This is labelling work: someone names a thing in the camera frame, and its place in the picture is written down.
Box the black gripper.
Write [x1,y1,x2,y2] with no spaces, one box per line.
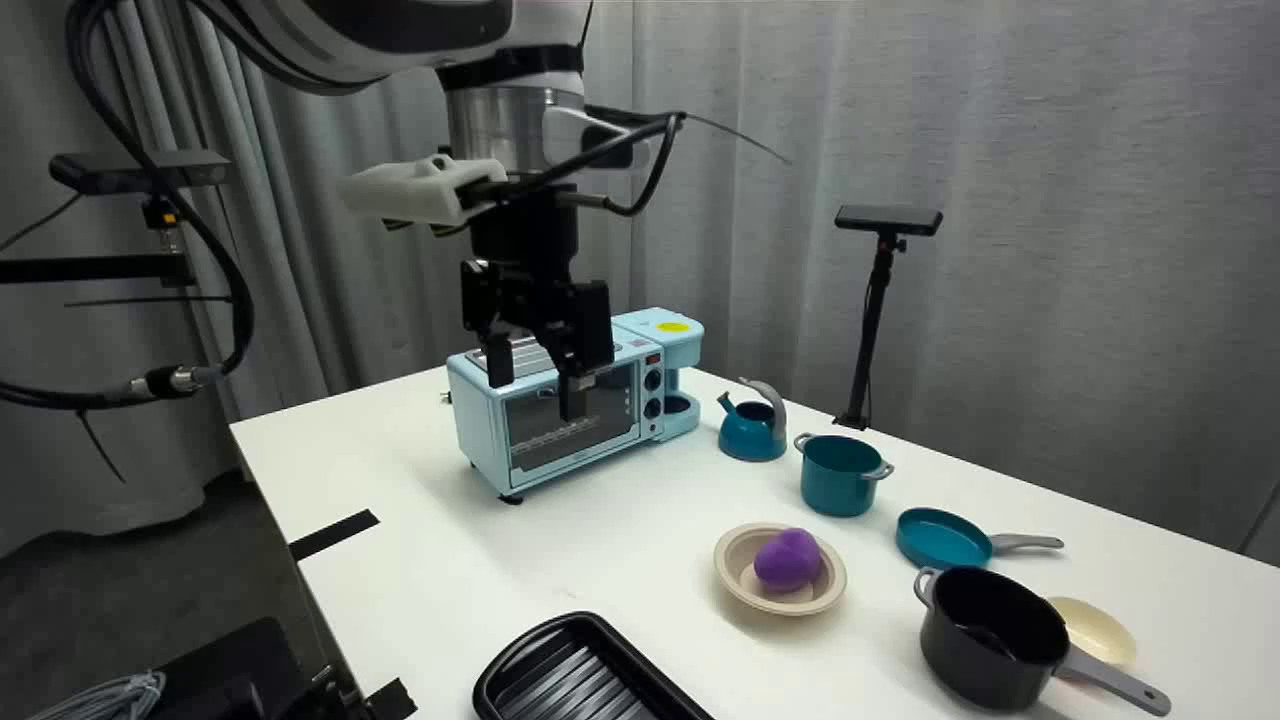
[458,181,619,424]

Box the purple bowl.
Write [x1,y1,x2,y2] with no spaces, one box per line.
[754,523,823,596]

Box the small cream plate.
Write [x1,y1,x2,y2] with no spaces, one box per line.
[1045,594,1146,674]

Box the light blue toaster oven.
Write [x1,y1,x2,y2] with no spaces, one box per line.
[446,305,708,507]

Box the teal kettle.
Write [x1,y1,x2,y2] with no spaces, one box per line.
[716,378,794,467]

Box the black tape strip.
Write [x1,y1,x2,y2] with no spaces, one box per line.
[364,674,420,720]
[287,506,383,566]

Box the teal pot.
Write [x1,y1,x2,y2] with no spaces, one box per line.
[794,428,898,519]

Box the black grill tray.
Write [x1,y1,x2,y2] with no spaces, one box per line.
[470,608,716,720]

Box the black saucepan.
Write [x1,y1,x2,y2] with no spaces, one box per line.
[912,566,1175,720]

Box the grey plastic bag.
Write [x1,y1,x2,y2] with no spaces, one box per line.
[23,669,171,720]

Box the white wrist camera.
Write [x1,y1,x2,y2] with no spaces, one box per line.
[342,154,514,234]

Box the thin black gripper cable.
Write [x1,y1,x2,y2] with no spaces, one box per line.
[514,103,802,225]

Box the black camera stand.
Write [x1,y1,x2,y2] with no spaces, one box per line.
[836,230,912,438]

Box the black camera bar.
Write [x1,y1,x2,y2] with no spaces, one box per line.
[834,199,947,243]

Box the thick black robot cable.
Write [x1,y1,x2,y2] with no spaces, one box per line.
[0,0,262,411]

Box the black camera on boom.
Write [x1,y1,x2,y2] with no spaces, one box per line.
[48,149,236,199]

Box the black boom mount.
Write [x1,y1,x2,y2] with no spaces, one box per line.
[0,191,199,313]

